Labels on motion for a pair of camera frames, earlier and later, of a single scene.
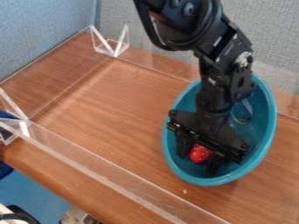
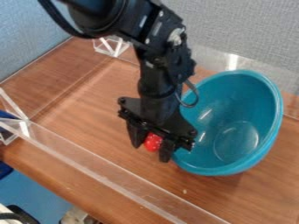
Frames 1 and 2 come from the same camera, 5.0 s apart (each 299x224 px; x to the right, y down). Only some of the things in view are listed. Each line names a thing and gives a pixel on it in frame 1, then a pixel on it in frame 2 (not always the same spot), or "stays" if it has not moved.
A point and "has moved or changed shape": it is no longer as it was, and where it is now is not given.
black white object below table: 17,214 stays
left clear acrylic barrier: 74,37 stays
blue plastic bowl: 253,119 has moved or changed shape
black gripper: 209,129 to 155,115
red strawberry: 200,154 to 153,142
